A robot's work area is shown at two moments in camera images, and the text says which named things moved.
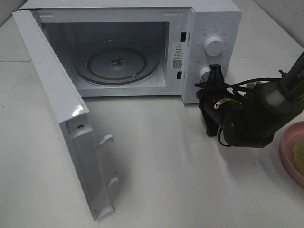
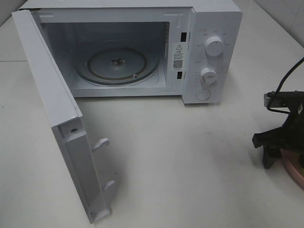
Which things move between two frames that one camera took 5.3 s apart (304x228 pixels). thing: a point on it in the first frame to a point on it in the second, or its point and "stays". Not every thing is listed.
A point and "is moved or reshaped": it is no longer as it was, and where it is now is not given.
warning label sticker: [178, 56] stays
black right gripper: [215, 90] to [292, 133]
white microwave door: [71, 111] is moved or reshaped
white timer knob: [204, 74] stays
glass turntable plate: [118, 65] stays
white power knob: [213, 46] stays
